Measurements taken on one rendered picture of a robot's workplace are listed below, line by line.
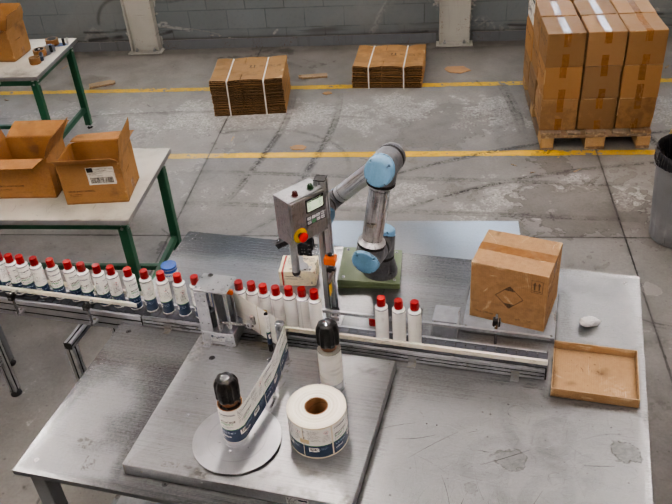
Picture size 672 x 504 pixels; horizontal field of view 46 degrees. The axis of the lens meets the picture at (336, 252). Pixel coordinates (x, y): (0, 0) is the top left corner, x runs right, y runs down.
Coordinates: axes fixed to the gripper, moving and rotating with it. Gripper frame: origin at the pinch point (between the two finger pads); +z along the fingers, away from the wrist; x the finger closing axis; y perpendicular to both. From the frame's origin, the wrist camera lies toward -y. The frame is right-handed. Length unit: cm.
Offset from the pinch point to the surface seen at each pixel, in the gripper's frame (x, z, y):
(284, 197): -37, -59, 5
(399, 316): -49, -15, 47
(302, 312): -42.7, -9.7, 8.6
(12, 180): 75, 2, -170
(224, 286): -47, -25, -19
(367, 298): -14.4, 5.3, 31.4
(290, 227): -41, -49, 7
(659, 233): 147, 78, 198
